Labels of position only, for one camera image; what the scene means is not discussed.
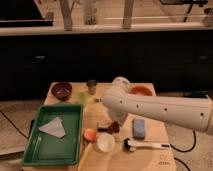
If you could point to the black rectangular eraser block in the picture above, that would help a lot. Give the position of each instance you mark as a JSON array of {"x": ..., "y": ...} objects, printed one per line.
[{"x": 102, "y": 126}]

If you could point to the grey folded cloth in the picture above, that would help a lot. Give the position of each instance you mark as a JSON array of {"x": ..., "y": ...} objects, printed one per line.
[{"x": 54, "y": 128}]

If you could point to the white paper cup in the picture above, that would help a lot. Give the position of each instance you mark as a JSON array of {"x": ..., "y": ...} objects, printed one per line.
[{"x": 105, "y": 142}]

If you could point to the blue sponge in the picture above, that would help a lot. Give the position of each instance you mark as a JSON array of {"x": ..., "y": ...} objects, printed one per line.
[{"x": 138, "y": 128}]

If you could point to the yellow banana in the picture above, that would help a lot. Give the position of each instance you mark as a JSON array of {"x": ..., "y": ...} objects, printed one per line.
[{"x": 84, "y": 156}]

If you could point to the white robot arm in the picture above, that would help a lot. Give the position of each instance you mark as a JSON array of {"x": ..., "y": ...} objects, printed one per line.
[{"x": 191, "y": 113}]

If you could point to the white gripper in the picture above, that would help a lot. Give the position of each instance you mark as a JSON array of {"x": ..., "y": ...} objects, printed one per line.
[{"x": 119, "y": 117}]

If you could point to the white handled dish brush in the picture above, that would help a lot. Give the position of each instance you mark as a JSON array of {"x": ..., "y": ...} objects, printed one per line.
[{"x": 133, "y": 145}]

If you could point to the orange ball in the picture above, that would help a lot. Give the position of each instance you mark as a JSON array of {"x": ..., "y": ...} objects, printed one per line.
[{"x": 90, "y": 135}]

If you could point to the green plastic tray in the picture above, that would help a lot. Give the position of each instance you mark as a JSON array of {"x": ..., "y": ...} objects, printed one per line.
[{"x": 46, "y": 150}]

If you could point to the green leafy toy vegetable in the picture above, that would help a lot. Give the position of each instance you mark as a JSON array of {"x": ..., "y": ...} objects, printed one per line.
[{"x": 82, "y": 98}]

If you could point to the small dark jar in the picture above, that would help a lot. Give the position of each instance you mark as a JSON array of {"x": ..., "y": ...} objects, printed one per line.
[{"x": 91, "y": 84}]

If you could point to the dark red bowl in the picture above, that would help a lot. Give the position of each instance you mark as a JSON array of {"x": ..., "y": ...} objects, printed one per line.
[{"x": 62, "y": 90}]

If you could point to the orange bowl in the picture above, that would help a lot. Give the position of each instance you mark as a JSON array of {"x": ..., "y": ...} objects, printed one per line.
[{"x": 141, "y": 90}]

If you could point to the bunch of red grapes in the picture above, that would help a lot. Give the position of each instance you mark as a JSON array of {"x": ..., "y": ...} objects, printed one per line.
[{"x": 113, "y": 128}]

